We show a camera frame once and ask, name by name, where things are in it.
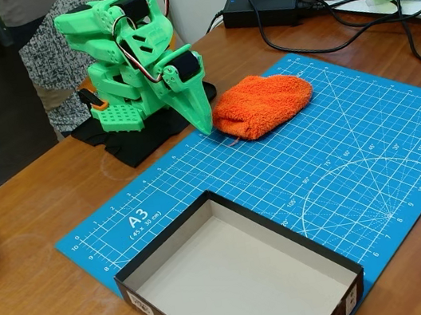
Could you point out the green gripper black servo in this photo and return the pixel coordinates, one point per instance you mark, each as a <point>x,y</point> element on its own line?
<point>188,91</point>

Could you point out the orange terry cloth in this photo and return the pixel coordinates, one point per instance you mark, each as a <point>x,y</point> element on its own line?
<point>262,102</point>

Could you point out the green 3D-printed robot arm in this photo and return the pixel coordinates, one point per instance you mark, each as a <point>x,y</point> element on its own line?
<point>113,81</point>

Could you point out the shallow black cardboard box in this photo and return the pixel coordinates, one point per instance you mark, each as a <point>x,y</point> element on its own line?
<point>239,282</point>

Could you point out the orange and black clamp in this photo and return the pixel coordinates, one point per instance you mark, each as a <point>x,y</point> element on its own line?
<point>95,101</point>

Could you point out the large black power adapter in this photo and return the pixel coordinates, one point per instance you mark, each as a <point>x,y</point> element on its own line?
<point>260,9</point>

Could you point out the person in speckled dress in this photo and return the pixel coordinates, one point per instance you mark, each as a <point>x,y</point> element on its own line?
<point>45,64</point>

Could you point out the blue cutting mat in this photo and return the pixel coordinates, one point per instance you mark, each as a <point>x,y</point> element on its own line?
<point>336,160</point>

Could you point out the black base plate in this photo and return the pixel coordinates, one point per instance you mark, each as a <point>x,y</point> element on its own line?
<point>132,148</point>

